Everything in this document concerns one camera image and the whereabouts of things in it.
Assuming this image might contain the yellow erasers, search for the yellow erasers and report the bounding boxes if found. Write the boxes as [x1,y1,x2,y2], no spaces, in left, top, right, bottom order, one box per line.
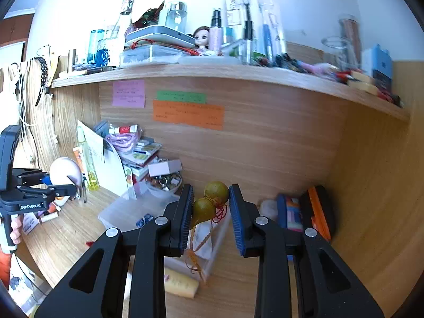
[346,71,380,95]

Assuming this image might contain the white cables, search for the white cables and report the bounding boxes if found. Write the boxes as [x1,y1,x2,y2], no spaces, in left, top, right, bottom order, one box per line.
[13,61,38,127]

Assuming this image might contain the blue glass tumbler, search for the blue glass tumbler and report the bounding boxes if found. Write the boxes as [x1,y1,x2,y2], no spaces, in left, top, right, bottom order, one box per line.
[89,29,110,67]

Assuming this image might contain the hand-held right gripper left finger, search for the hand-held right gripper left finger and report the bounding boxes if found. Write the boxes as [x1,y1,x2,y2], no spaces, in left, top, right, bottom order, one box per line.
[33,184,195,318]

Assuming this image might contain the orange sticky note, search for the orange sticky note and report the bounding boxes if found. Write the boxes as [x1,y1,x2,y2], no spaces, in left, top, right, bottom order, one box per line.
[152,100,225,131]

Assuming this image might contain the blue fabric pouch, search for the blue fabric pouch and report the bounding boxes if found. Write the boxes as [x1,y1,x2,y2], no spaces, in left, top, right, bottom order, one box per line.
[276,194,303,233]

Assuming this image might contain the pile of pens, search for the pile of pens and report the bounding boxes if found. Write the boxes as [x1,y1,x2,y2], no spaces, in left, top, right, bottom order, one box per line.
[255,53,352,81]

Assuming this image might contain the stack of booklets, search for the stack of booklets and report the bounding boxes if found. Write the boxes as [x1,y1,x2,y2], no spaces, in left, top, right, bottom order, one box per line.
[121,137,163,178]

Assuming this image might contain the yellow-green spray bottle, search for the yellow-green spray bottle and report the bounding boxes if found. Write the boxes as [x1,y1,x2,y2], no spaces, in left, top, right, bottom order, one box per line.
[77,126,100,192]

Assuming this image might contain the white and red tube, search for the white and red tube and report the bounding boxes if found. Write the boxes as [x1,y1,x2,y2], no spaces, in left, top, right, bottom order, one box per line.
[109,124,139,136]

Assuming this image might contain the yellow-green gourd ornament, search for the yellow-green gourd ornament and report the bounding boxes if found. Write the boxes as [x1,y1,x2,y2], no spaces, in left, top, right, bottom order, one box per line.
[185,181,231,284]

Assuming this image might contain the tall brown jar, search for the tall brown jar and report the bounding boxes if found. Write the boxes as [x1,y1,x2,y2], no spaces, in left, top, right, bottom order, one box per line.
[338,14,361,67]

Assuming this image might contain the pink spray bottle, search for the pink spray bottle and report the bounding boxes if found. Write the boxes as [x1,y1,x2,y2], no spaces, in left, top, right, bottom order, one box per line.
[209,7,223,54]

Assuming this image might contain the clear plastic storage box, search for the clear plastic storage box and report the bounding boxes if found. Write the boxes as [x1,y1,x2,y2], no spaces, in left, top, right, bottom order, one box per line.
[98,185,232,282]

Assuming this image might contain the clear bottle with green cap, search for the clear bottle with green cap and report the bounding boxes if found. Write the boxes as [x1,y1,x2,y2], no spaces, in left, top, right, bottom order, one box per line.
[159,0,188,34]

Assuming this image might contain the wooden desktop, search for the wooden desktop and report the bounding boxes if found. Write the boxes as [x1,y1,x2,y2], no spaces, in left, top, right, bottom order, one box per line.
[25,184,347,318]

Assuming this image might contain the clear glass jar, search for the clear glass jar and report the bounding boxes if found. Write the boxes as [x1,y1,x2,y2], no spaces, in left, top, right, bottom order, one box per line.
[321,36,356,70]

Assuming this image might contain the bowl of beads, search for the bowl of beads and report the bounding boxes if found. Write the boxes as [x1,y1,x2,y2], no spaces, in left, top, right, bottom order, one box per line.
[145,171,183,193]

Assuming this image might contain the white paper sheets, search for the white paper sheets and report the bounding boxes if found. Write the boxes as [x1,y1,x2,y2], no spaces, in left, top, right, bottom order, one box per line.
[77,119,131,199]

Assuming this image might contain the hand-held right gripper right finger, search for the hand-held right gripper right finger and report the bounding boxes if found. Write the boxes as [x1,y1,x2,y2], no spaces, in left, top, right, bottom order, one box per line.
[229,184,385,318]

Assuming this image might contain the grey flat case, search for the grey flat case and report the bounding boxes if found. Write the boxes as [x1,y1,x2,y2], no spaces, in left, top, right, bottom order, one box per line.
[125,25,197,50]

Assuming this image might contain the clear glass bottle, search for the clear glass bottle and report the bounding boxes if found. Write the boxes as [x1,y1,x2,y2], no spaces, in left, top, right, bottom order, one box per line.
[111,0,136,45]

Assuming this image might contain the green sticky note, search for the green sticky note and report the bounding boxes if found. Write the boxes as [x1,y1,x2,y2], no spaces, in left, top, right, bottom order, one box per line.
[156,90,207,105]

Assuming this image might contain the wooden shelf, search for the wooden shelf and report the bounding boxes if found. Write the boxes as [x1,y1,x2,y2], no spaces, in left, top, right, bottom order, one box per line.
[51,62,411,121]

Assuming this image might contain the white round case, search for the white round case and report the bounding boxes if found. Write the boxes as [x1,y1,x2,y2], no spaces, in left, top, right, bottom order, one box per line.
[259,199,279,221]

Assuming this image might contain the blue box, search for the blue box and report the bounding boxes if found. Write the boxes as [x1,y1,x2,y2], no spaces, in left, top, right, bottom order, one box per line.
[361,44,393,90]

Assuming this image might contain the toothbrush blister pack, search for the toothbrush blister pack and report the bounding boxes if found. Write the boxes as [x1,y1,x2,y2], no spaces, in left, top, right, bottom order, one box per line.
[257,0,286,59]
[226,0,256,63]

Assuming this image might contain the black bead chain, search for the black bead chain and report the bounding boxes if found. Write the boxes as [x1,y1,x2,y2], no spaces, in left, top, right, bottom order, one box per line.
[35,57,50,107]

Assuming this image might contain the yellow sunscreen bottle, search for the yellow sunscreen bottle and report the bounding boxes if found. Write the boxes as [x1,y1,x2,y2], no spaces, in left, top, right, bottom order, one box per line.
[165,267,200,298]

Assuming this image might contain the small white box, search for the small white box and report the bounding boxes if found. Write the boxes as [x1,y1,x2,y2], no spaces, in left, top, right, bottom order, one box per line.
[148,159,183,177]

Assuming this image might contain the pink sticky note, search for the pink sticky note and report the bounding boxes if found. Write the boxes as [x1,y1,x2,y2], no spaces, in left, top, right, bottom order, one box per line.
[112,80,145,108]

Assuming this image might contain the orange tube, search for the orange tube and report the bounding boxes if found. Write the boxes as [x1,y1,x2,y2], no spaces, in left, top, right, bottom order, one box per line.
[73,146,87,186]

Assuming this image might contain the clear flat container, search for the clear flat container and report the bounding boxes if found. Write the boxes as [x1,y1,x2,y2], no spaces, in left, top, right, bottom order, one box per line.
[119,45,186,68]

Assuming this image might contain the person's left hand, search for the person's left hand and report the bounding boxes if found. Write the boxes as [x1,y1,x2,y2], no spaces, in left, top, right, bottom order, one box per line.
[10,215,24,244]

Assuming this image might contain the black and orange case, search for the black and orange case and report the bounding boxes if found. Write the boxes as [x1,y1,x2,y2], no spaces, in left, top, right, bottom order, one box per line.
[300,185,337,242]

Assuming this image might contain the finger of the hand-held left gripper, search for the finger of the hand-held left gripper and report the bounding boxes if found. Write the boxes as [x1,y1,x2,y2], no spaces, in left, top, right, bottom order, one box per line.
[11,168,51,189]
[16,184,79,203]

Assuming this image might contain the small doll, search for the small doll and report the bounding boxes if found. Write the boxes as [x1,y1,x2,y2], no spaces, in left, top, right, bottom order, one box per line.
[193,26,216,55]

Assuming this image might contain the person's left forearm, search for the person's left forearm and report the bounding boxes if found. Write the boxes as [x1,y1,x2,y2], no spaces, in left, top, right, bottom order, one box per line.
[0,243,14,284]

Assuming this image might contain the pink coiled cord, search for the pink coiled cord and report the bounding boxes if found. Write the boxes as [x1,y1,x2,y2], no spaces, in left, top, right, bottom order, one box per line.
[105,132,141,154]

